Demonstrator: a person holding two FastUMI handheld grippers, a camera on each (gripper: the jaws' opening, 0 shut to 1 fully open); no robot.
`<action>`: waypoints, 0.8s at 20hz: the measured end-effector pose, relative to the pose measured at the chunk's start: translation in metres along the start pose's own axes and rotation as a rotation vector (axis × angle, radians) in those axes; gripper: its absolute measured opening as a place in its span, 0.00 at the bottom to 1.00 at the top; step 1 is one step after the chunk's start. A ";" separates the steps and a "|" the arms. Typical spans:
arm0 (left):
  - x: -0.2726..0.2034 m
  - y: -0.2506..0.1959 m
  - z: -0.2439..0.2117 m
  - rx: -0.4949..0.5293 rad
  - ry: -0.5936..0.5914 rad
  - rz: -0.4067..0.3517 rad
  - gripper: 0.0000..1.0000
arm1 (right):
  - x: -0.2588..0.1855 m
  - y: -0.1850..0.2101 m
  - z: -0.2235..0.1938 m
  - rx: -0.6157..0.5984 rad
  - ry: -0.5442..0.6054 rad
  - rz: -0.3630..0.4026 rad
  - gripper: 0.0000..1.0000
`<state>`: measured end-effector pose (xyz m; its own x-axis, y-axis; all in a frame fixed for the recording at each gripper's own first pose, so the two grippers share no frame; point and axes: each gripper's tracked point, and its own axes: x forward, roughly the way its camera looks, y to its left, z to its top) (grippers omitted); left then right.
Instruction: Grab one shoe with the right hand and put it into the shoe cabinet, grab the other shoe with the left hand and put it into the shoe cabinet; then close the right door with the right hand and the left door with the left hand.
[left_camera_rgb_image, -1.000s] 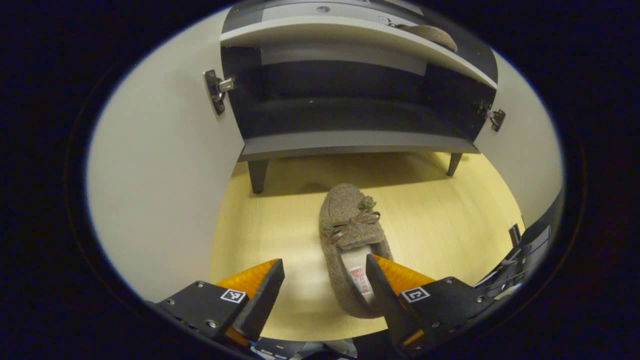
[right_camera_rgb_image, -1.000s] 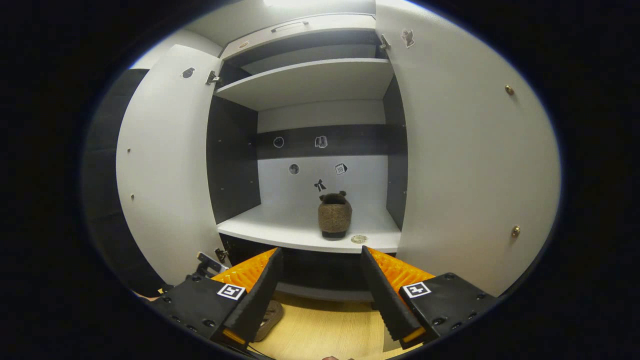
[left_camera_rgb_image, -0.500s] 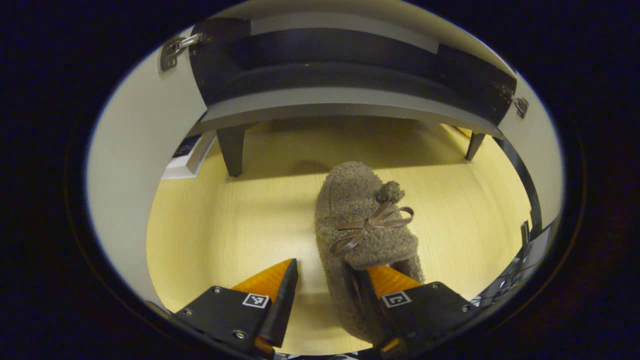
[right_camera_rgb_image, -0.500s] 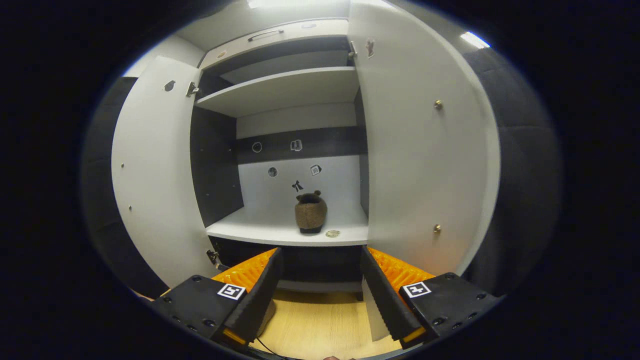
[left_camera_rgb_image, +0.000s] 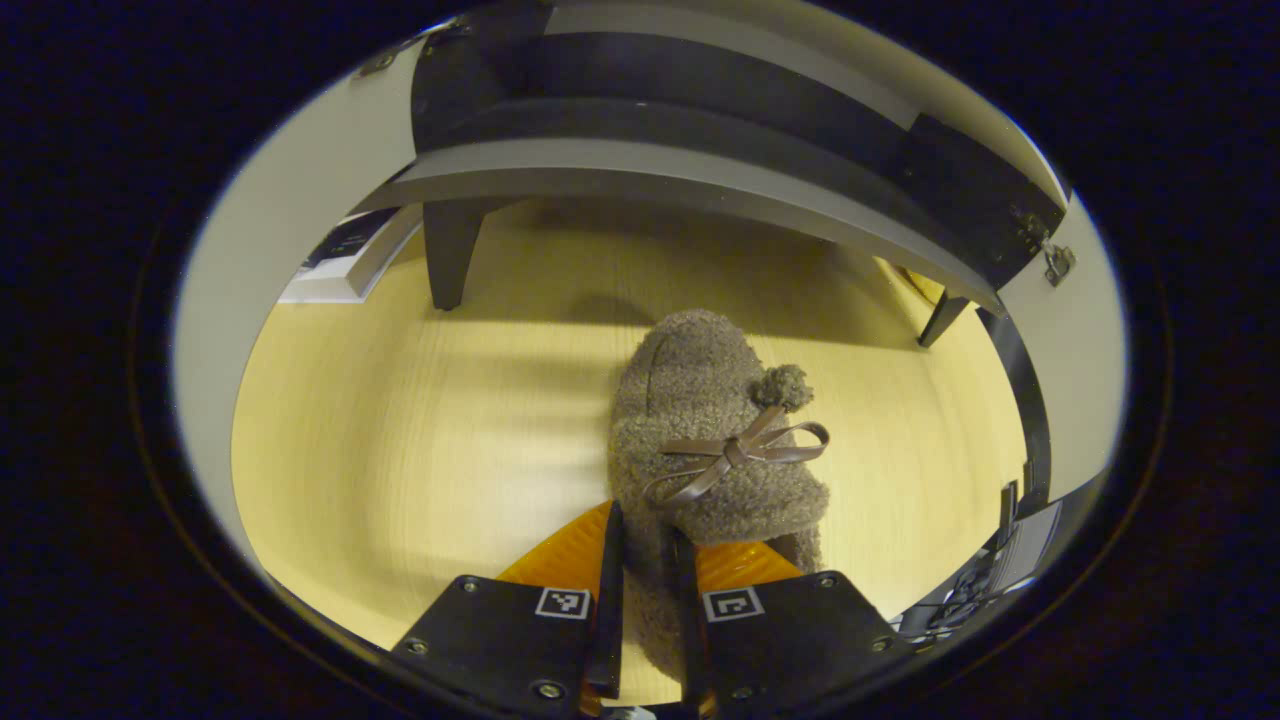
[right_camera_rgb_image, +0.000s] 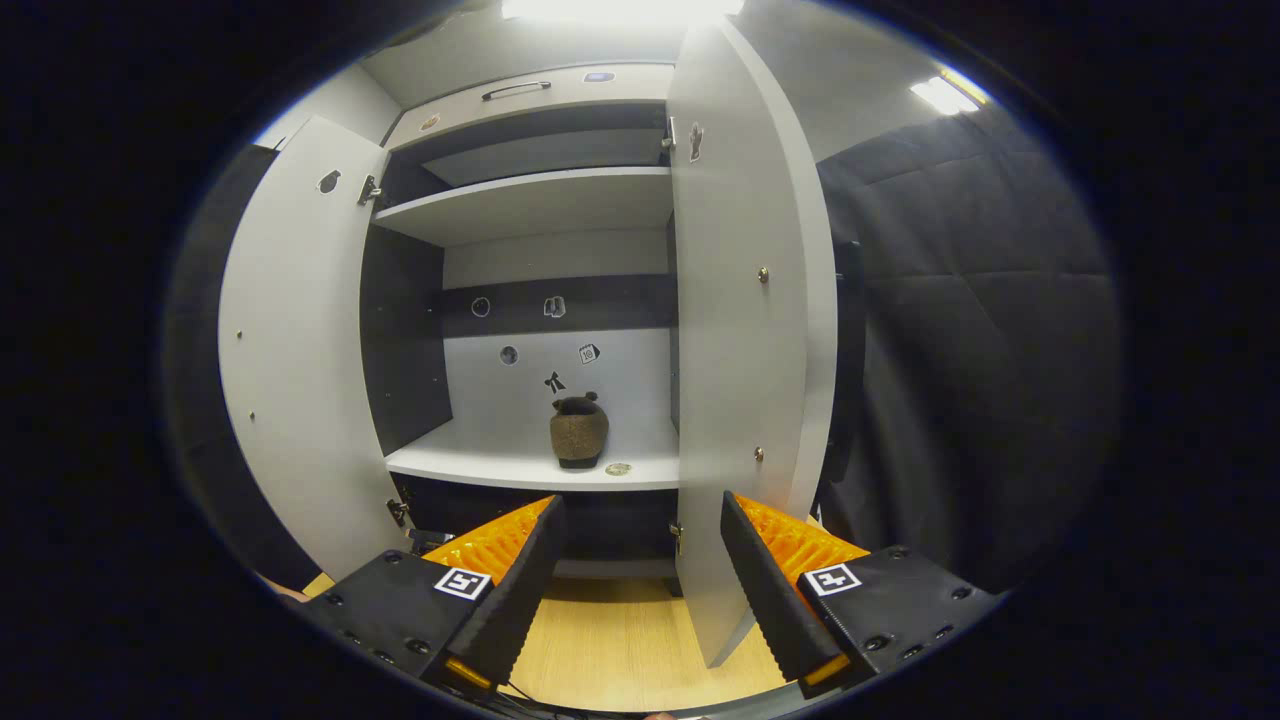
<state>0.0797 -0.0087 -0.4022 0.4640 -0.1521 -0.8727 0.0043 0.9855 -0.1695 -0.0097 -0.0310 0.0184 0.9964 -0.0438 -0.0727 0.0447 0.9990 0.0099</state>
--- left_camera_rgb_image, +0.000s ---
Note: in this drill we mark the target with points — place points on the white flat box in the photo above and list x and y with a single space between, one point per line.
375 260

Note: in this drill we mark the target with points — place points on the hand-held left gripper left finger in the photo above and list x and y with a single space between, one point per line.
610 600

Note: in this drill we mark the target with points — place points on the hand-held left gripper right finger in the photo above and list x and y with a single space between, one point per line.
688 630

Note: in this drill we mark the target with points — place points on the white shoe cabinet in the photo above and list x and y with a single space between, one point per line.
650 165

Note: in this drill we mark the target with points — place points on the brown fuzzy shoe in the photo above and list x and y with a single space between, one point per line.
690 400

